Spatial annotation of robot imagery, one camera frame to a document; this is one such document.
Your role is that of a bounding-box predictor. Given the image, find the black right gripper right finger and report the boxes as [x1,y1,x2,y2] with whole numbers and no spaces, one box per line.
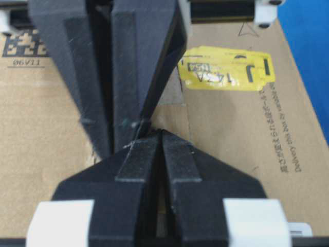
[162,131,266,246]

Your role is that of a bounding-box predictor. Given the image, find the brown cardboard box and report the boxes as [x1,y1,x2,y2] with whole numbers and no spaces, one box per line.
[1,22,328,238]

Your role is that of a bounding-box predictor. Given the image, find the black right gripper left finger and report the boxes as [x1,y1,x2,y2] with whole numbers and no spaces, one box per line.
[51,131,162,246]

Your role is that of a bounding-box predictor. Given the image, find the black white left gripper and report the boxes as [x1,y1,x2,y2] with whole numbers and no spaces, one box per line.
[0,0,286,37]

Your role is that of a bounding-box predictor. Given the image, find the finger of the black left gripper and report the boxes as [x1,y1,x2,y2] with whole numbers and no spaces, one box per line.
[28,1,113,158]
[112,1,187,151]

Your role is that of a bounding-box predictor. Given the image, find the yellow sticker label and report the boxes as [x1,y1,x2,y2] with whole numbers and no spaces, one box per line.
[178,46,276,91]

